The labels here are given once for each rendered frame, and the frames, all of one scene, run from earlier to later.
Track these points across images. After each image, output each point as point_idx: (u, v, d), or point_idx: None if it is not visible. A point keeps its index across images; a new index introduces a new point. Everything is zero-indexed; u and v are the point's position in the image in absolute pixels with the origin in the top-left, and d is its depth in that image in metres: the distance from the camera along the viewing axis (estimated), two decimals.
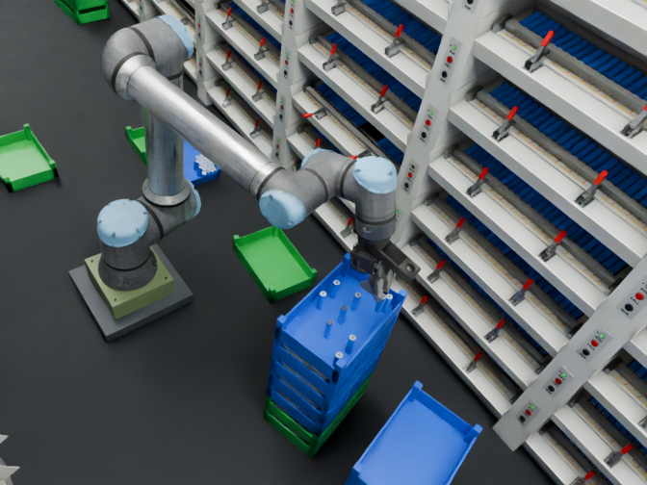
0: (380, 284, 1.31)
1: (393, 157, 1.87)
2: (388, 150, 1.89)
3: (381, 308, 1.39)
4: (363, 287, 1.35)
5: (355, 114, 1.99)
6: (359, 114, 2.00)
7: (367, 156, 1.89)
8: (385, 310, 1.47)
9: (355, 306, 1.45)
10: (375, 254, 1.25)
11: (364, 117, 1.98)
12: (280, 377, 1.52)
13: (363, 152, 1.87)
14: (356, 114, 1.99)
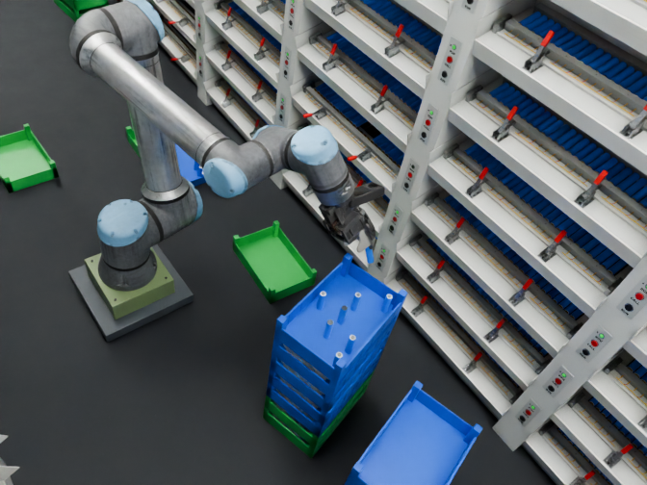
0: None
1: (393, 157, 1.87)
2: (388, 150, 1.89)
3: (380, 134, 1.94)
4: (361, 249, 1.35)
5: (355, 114, 1.99)
6: (359, 114, 2.00)
7: (367, 156, 1.89)
8: (385, 310, 1.47)
9: (355, 306, 1.45)
10: (356, 204, 1.28)
11: (364, 117, 1.98)
12: (280, 377, 1.52)
13: (363, 152, 1.87)
14: (356, 114, 1.99)
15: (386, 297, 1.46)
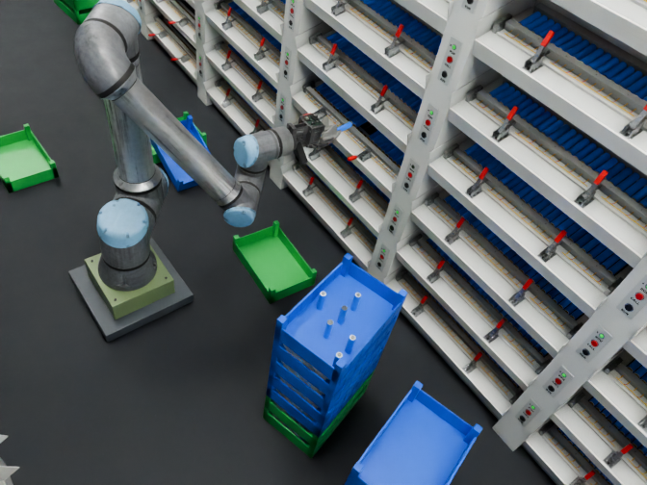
0: None
1: (393, 157, 1.87)
2: (388, 150, 1.89)
3: (380, 134, 1.94)
4: (325, 118, 1.79)
5: (355, 114, 1.99)
6: (359, 114, 2.00)
7: (367, 156, 1.89)
8: (346, 124, 1.85)
9: (355, 306, 1.45)
10: None
11: (364, 117, 1.98)
12: (280, 377, 1.52)
13: (363, 152, 1.87)
14: (356, 114, 1.99)
15: (342, 130, 1.83)
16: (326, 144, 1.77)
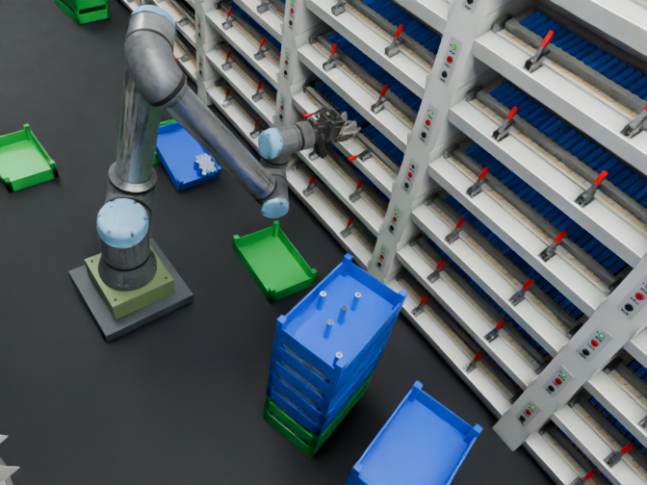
0: None
1: (393, 157, 1.87)
2: (388, 150, 1.89)
3: (380, 134, 1.94)
4: (344, 114, 1.87)
5: (355, 114, 1.99)
6: (359, 114, 2.00)
7: (367, 156, 1.89)
8: (375, 127, 1.96)
9: (355, 306, 1.45)
10: None
11: (364, 117, 1.98)
12: (280, 377, 1.52)
13: (363, 152, 1.87)
14: (356, 114, 1.99)
15: (372, 133, 1.94)
16: (346, 140, 1.84)
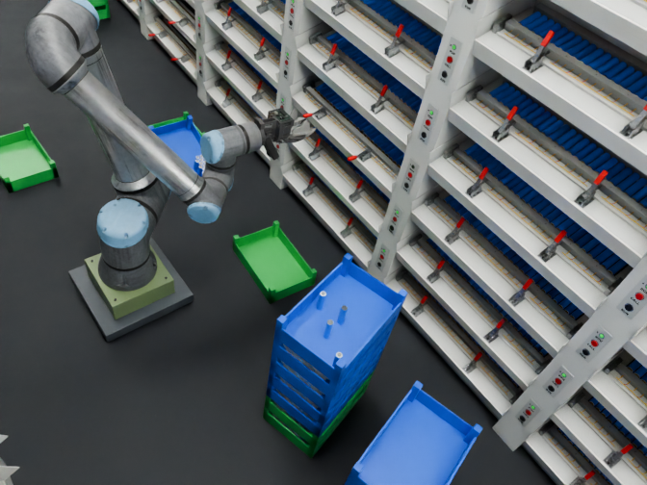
0: None
1: (393, 157, 1.87)
2: (388, 150, 1.89)
3: (380, 134, 1.94)
4: (294, 111, 1.77)
5: (355, 114, 1.99)
6: (359, 114, 2.00)
7: (367, 156, 1.89)
8: (375, 127, 1.96)
9: (366, 123, 1.98)
10: None
11: (364, 117, 1.98)
12: (280, 377, 1.52)
13: (363, 152, 1.87)
14: (356, 114, 1.99)
15: (372, 133, 1.94)
16: (297, 140, 1.74)
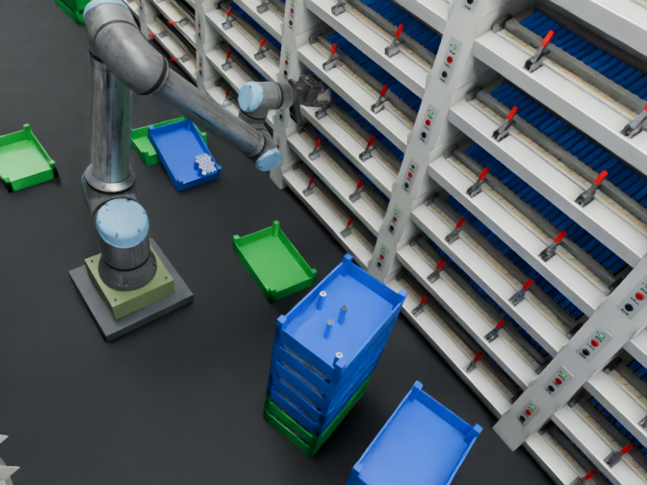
0: None
1: (397, 155, 1.87)
2: (392, 148, 1.89)
3: None
4: (322, 84, 1.96)
5: (359, 113, 2.00)
6: None
7: (367, 156, 1.89)
8: None
9: (369, 121, 1.98)
10: None
11: None
12: (280, 377, 1.52)
13: (367, 152, 1.89)
14: (360, 113, 2.00)
15: (375, 131, 1.95)
16: (321, 106, 1.93)
